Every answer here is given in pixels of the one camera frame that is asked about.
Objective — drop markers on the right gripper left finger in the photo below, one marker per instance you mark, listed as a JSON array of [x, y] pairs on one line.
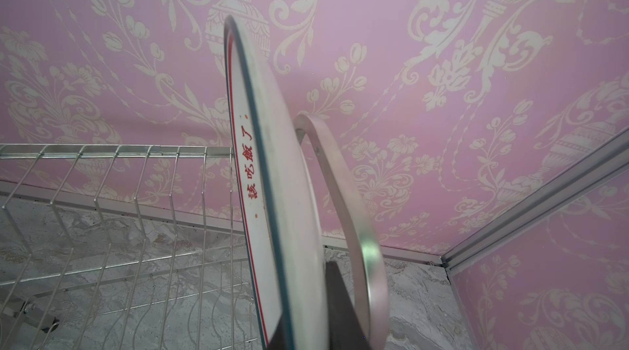
[[277, 341]]

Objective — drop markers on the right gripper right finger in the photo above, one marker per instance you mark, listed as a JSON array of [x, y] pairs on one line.
[[345, 332]]

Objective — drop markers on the sunburst plate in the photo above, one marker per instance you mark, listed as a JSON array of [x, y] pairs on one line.
[[284, 241]]

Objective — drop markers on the steel two-tier dish rack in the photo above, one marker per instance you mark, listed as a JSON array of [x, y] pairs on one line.
[[144, 246]]

